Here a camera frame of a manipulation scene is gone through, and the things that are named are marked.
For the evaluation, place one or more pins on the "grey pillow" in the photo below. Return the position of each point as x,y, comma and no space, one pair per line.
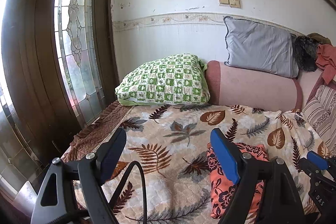
259,47

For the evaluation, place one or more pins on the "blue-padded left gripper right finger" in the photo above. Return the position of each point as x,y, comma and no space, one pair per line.
280,202

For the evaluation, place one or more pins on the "salmon pink cloth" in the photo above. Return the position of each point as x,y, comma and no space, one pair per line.
326,58

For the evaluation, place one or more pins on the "green white checkered pillow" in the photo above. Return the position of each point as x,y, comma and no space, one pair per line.
173,80

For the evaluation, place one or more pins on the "pink cylindrical bolster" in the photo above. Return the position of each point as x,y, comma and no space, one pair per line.
235,86

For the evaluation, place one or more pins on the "striped beige cushion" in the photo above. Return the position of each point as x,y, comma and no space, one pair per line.
320,113

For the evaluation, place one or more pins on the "stained glass window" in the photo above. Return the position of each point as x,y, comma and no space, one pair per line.
73,23

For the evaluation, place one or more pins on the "leaf-patterned beige blanket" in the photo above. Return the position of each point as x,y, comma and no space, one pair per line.
170,143

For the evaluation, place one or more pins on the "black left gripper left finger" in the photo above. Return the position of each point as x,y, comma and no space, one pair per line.
72,190

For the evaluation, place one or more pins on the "beige wall switch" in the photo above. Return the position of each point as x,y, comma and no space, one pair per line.
231,3

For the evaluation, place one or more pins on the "orange black floral garment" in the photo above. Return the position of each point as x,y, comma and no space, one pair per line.
222,189

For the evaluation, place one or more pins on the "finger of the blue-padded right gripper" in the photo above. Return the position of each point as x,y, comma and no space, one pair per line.
322,181

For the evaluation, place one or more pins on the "dark furry cloth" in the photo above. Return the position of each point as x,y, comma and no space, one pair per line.
305,53

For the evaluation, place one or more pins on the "brown quilted bedspread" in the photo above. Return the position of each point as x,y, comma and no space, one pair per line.
89,138

